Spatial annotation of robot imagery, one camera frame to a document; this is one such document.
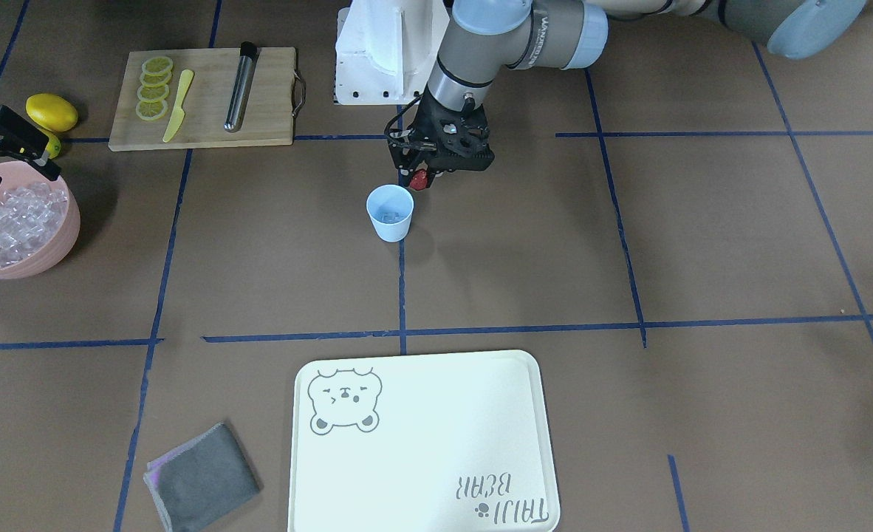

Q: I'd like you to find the wooden cutting board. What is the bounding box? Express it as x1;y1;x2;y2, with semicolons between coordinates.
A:
108;47;304;152

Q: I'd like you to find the light blue plastic cup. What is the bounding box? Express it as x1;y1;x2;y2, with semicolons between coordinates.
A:
366;184;415;242

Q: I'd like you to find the lemon slice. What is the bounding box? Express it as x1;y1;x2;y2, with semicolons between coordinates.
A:
140;56;174;75
140;70;172;88
135;100;168;122
137;84;170;102

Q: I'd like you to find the yellow lemon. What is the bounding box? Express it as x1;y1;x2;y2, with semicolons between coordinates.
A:
25;93;79;132
37;126;63;160

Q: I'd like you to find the yellow plastic knife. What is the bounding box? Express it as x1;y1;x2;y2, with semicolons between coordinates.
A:
162;69;195;143

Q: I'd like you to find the steel muddler black tip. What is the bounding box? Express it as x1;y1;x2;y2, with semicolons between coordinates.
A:
223;41;259;134

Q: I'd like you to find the clear ice cubes pile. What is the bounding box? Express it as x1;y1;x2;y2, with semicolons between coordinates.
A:
0;182;69;269

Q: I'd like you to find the lower yellow lemon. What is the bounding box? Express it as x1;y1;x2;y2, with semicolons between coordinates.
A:
37;126;63;160

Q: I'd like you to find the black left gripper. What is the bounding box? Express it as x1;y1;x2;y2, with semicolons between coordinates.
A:
398;93;488;189

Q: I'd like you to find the upper yellow lemon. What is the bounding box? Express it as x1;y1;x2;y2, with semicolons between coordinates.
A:
25;93;79;132

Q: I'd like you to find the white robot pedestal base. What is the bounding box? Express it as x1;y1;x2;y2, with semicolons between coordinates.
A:
333;1;449;106

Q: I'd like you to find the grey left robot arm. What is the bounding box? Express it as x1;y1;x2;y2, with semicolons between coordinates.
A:
385;1;865;191

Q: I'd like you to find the clear ice cube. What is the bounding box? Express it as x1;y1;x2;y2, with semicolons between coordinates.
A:
373;212;406;226

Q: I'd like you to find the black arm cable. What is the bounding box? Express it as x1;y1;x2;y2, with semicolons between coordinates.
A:
383;103;426;149

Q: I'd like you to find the cream bear tray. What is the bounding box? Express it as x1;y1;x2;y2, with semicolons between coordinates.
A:
287;349;561;531

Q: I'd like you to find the pink bowl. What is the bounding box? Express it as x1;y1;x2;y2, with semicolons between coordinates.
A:
0;161;80;280

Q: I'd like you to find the folded grey cloth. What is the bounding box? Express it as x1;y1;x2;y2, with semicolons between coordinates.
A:
143;422;261;531

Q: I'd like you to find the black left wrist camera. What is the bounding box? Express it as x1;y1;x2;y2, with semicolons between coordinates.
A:
385;125;495;175

